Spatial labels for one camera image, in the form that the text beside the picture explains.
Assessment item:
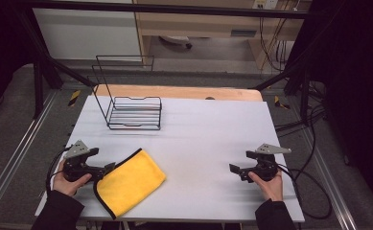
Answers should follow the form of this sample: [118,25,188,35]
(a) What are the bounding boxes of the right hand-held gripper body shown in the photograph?
[240,143,292,184]

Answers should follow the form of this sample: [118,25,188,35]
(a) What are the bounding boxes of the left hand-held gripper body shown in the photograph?
[62,139,106,183]

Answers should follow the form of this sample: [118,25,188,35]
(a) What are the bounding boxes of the yellow towel with black trim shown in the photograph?
[92,148,167,220]

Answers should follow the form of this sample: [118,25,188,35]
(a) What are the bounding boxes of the black wire rack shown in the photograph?
[87,55,163,131]

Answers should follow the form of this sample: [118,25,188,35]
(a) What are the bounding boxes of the person's left hand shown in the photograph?
[52,159,93,196]

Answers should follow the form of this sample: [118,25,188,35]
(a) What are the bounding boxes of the person's right hand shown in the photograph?
[248,171,284,202]

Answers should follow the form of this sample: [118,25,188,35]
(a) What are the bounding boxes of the yellow black striped tape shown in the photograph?
[273,95,291,110]
[67,89,82,107]

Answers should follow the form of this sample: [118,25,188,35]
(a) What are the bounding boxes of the wooden table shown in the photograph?
[92,83,264,103]

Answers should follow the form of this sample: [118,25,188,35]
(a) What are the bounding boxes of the black curtain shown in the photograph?
[302,0,373,209]

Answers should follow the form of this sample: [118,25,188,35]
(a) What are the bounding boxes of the white cabinet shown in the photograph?
[32,8,143,61]

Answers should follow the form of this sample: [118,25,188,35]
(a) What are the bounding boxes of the office chair base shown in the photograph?
[158,34,194,51]

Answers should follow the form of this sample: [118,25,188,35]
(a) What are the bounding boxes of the light wooden desk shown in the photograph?
[132,0,313,70]

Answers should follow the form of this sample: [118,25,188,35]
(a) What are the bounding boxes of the black floor cables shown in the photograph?
[274,104,334,221]

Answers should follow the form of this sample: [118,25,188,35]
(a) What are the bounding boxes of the aluminium rail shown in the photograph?
[0,90,58,219]
[302,127,359,230]

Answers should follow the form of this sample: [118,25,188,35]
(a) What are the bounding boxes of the white wall socket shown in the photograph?
[252,0,279,10]

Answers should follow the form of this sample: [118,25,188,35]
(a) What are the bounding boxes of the black metal frame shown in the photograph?
[12,0,327,126]

